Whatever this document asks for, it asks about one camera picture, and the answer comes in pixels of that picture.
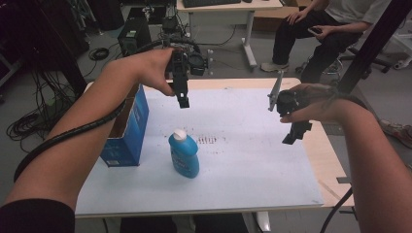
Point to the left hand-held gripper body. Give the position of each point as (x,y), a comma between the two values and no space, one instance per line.
(194,61)

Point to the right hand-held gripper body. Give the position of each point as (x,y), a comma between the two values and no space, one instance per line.
(290,102)

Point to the person's right hand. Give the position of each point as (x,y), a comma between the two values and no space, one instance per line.
(324,105)

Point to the person's left hand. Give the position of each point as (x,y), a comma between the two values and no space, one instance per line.
(152,69)

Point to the blue bottle with white cap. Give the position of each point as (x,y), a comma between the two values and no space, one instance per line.
(184,155)

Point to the black keyboard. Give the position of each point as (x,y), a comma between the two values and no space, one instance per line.
(210,2)

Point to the white desk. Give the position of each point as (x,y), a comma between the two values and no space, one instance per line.
(233,13)

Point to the blue cardboard box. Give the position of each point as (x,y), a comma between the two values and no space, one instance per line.
(131,132)

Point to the black computer tower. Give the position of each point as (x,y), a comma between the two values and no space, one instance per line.
(133,35)

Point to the brown cardboard box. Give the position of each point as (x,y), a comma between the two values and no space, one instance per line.
(275,19)

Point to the black office chair base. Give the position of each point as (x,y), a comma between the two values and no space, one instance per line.
(372,59)

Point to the white table leg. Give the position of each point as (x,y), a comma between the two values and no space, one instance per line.
(264,221)

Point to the white and red shoe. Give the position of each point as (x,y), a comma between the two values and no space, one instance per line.
(398,131)

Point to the person's dark trouser legs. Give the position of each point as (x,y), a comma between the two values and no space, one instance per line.
(181,224)

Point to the person's black sleeve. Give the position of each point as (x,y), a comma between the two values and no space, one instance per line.
(35,216)

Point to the black metal frame post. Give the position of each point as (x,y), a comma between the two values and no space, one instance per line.
(372,45)

